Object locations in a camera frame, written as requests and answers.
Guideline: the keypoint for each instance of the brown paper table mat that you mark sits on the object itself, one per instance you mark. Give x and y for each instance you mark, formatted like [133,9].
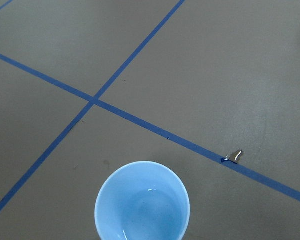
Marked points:
[88,86]

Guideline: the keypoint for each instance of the light blue plastic cup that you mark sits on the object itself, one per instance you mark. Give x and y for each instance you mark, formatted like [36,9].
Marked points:
[143,200]

